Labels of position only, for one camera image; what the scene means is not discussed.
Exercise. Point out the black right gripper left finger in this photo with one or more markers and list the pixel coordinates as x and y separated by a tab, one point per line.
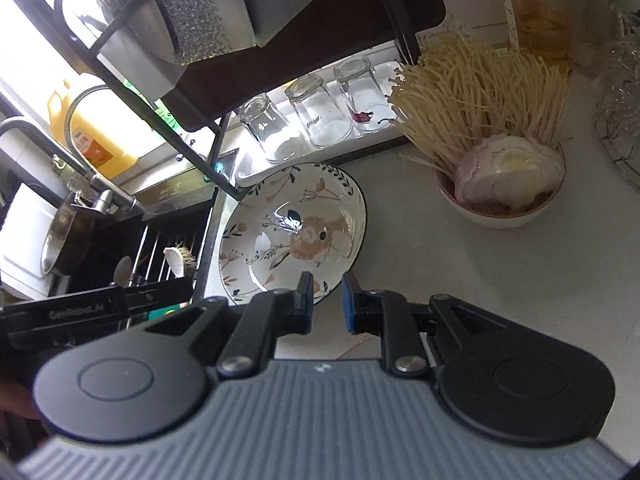
268	316

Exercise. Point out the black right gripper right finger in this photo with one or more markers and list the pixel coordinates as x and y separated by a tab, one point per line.
396	321

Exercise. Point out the floral ceramic plate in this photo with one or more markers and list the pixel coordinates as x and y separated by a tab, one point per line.
302	218

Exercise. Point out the chrome kitchen faucet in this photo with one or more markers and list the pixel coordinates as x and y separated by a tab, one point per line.
70	153

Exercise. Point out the left hand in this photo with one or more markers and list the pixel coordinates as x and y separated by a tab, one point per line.
16	399

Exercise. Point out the white dish brush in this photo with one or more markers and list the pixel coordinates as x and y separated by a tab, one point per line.
180	261

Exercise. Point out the stainless steel pot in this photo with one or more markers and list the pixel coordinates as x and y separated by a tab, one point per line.
69	237

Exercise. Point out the black sink drain rack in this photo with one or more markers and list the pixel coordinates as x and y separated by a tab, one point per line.
143	241

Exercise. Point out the clear glass cup left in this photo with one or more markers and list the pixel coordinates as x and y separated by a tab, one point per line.
278	139

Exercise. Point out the yellow detergent bottle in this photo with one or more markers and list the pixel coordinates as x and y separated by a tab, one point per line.
103	127

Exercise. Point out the clear glass cup middle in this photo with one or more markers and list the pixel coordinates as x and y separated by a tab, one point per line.
318	111

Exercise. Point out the clear glass cup red print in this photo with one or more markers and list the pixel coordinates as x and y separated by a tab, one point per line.
365	100

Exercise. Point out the bowl of enoki mushrooms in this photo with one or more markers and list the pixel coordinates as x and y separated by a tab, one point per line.
488	122

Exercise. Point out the white cup tray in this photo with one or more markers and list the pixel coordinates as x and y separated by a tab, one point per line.
251	164

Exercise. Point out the black metal dish rack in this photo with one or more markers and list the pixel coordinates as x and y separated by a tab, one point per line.
204	58

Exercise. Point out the red lid plastic jar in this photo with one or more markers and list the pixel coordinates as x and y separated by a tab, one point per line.
541	28

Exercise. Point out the glass cups on wire stand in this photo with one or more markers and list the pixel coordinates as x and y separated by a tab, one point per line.
609	56

